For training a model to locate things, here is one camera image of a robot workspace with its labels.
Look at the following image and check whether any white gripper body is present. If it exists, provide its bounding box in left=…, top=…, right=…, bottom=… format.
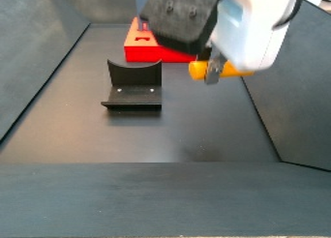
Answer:
left=211, top=0, right=304, bottom=72

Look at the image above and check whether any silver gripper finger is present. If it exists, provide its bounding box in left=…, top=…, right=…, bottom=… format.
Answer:
left=205, top=52, right=227, bottom=84

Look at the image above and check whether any yellow oval cylinder peg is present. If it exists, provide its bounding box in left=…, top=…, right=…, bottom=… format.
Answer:
left=189, top=61, right=254, bottom=80

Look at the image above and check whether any red foam shape board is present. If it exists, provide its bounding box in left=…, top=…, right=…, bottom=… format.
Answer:
left=123, top=17, right=197, bottom=63

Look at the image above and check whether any black curved cradle fixture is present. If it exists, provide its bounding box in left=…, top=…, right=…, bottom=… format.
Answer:
left=102, top=61, right=162, bottom=109

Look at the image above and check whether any blue rectangular forked peg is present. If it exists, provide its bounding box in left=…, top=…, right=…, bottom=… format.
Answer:
left=137, top=0, right=147, bottom=31

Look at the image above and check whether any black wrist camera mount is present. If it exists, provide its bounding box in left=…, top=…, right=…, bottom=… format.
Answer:
left=141, top=0, right=221, bottom=54

